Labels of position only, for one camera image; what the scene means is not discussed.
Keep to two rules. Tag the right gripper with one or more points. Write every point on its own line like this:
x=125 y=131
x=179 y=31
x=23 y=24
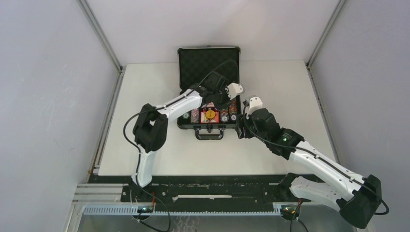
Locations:
x=240 y=130

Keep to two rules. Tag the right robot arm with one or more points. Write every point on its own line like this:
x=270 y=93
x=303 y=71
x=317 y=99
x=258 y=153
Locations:
x=354 y=196

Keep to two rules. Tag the black mounting base plate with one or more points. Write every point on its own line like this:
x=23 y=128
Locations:
x=215 y=192

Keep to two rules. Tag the far left chip row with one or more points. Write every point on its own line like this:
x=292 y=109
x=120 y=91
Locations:
x=186 y=115

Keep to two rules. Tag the yellow round button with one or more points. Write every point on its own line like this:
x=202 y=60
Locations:
x=210 y=114

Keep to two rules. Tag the black poker case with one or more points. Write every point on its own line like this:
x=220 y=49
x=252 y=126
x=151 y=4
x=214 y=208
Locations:
x=209 y=70

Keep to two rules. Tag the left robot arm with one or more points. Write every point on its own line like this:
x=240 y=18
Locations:
x=150 y=129

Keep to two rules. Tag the white slotted cable duct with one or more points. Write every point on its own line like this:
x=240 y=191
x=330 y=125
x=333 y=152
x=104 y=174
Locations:
x=128 y=210

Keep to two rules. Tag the red playing card box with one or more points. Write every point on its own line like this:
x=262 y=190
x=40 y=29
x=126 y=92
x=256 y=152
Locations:
x=204 y=120

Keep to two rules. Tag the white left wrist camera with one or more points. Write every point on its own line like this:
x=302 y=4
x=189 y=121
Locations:
x=234 y=89

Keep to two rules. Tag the purple chip row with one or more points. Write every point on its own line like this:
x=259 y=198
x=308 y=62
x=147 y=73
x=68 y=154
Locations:
x=194 y=116

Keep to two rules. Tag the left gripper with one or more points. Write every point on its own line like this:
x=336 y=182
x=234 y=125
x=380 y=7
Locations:
x=226 y=102

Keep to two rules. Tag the inner right chip row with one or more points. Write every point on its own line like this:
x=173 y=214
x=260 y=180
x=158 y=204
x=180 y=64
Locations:
x=224 y=115

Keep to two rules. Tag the circuit board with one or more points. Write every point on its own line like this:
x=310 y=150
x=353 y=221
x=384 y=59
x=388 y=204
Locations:
x=145 y=209
x=288 y=210

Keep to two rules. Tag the left circuit board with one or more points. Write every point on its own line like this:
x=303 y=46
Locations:
x=145 y=209

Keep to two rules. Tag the right circuit board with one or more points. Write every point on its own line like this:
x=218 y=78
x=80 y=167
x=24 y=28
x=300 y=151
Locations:
x=288 y=210

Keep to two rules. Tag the far right chip row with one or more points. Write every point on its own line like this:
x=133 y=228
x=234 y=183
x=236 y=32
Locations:
x=232 y=109

